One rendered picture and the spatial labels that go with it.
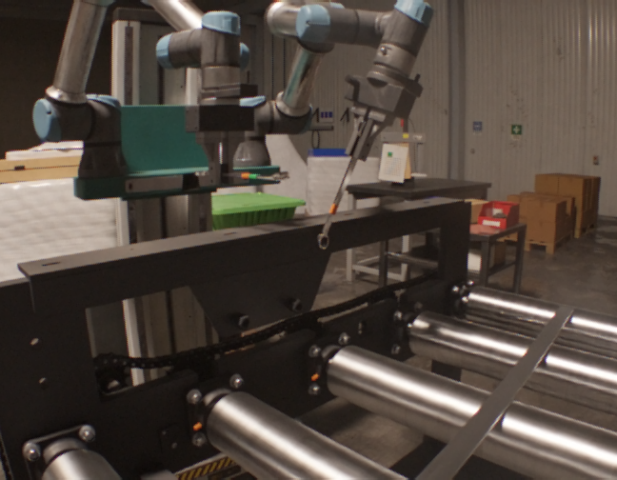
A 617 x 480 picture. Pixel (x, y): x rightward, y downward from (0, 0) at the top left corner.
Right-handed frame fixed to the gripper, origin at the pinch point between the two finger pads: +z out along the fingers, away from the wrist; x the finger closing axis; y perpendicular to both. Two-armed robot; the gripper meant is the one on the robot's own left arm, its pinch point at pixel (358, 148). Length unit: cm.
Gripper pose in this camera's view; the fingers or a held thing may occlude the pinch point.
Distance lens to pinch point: 95.0
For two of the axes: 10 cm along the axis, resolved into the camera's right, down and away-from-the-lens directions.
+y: -6.9, -1.3, -7.1
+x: 6.2, 3.9, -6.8
